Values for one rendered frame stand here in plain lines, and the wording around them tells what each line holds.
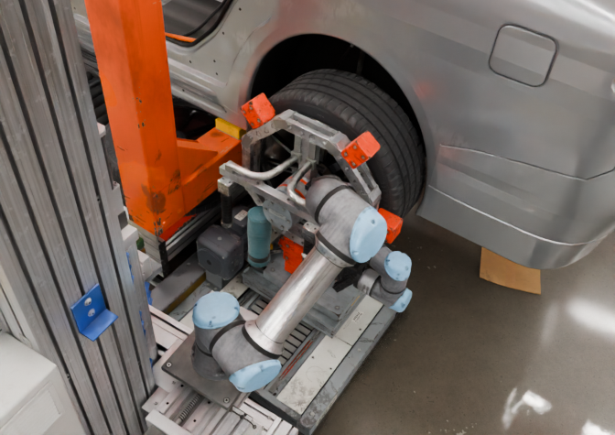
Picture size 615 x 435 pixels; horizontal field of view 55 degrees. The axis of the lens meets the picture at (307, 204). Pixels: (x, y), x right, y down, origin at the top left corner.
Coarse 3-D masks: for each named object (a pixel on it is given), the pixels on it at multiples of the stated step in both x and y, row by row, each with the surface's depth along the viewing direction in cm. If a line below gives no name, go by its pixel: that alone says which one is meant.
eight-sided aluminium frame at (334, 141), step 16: (288, 112) 196; (256, 128) 204; (272, 128) 199; (288, 128) 194; (304, 128) 190; (320, 128) 192; (256, 144) 215; (320, 144) 190; (336, 144) 186; (256, 160) 220; (352, 176) 189; (368, 176) 192; (368, 192) 190; (272, 224) 229
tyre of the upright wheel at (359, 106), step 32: (288, 96) 199; (320, 96) 193; (352, 96) 196; (384, 96) 200; (352, 128) 189; (384, 128) 193; (384, 160) 190; (416, 160) 203; (384, 192) 197; (416, 192) 210
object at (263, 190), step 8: (224, 168) 195; (224, 176) 196; (232, 176) 194; (240, 176) 193; (240, 184) 194; (248, 184) 191; (256, 184) 190; (264, 184) 191; (256, 192) 191; (264, 192) 189; (272, 192) 188; (280, 192) 188; (272, 200) 189; (280, 200) 186; (288, 200) 186; (288, 208) 186; (296, 208) 184; (304, 208) 184; (304, 216) 184
